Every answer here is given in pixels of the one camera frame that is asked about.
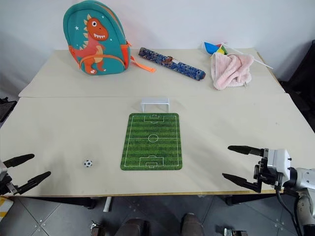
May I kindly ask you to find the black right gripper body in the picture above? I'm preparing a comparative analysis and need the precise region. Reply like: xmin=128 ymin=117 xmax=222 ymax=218
xmin=253 ymin=148 xmax=284 ymax=191

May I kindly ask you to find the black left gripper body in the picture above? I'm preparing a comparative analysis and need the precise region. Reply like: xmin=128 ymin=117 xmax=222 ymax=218
xmin=0 ymin=173 xmax=20 ymax=196

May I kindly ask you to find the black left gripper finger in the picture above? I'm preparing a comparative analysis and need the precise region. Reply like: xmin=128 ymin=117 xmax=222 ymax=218
xmin=16 ymin=171 xmax=52 ymax=195
xmin=3 ymin=153 xmax=35 ymax=169

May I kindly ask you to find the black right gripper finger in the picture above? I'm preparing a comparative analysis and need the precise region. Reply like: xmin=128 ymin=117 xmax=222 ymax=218
xmin=227 ymin=145 xmax=264 ymax=157
xmin=221 ymin=173 xmax=262 ymax=194

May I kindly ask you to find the green football field mat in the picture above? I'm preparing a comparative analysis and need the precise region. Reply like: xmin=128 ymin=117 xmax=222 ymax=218
xmin=120 ymin=113 xmax=184 ymax=171

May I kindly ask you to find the dark rounded shape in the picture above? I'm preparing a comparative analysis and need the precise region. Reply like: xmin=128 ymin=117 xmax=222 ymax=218
xmin=115 ymin=218 xmax=151 ymax=236
xmin=181 ymin=212 xmax=204 ymax=236

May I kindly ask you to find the white table leg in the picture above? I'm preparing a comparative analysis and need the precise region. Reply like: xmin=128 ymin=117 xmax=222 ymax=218
xmin=102 ymin=196 xmax=113 ymax=213

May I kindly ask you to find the pink fluffy cloth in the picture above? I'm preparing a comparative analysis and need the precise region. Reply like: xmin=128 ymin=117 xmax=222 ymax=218
xmin=210 ymin=52 xmax=255 ymax=90

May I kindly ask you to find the white miniature goal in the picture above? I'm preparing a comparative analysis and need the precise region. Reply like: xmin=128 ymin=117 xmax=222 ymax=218
xmin=140 ymin=97 xmax=170 ymax=113

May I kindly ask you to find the colourful pinwheel with white stick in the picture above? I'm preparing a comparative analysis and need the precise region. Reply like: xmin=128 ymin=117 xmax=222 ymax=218
xmin=202 ymin=40 xmax=274 ymax=70

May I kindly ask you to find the blue patterned rolled tube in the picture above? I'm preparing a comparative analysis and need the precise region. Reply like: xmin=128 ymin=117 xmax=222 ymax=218
xmin=138 ymin=47 xmax=206 ymax=82

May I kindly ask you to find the teal dinosaur backpack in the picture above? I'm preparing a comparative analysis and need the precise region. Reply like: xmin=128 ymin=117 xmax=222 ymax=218
xmin=63 ymin=0 xmax=157 ymax=76

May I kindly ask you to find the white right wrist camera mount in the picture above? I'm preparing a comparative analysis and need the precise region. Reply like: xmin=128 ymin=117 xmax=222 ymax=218
xmin=266 ymin=148 xmax=292 ymax=183

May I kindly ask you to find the black table frame bar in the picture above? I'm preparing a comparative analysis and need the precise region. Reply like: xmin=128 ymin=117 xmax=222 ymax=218
xmin=225 ymin=193 xmax=280 ymax=207

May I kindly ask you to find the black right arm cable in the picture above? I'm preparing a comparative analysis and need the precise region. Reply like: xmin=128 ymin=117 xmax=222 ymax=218
xmin=275 ymin=188 xmax=305 ymax=236

